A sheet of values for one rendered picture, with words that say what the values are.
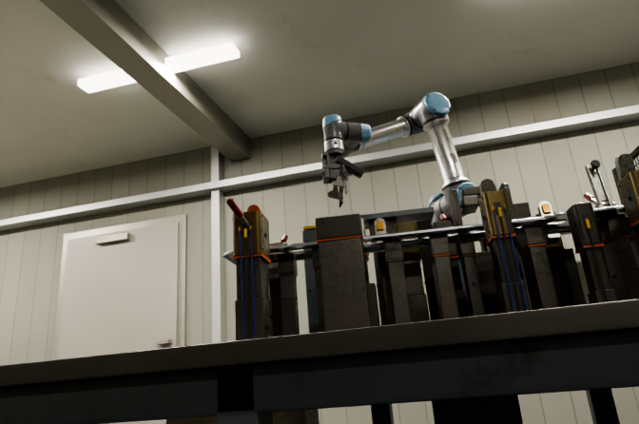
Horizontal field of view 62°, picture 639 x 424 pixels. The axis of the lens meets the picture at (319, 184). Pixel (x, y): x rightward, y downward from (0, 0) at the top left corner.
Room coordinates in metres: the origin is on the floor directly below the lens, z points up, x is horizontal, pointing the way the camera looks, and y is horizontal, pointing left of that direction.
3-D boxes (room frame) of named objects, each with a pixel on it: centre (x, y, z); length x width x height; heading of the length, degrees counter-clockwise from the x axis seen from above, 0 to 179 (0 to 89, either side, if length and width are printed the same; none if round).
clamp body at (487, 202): (1.32, -0.45, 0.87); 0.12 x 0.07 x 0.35; 174
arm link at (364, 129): (1.93, -0.16, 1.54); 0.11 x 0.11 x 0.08; 20
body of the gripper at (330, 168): (1.88, -0.06, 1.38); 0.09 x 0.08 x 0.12; 98
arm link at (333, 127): (1.88, -0.07, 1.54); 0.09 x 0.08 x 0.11; 110
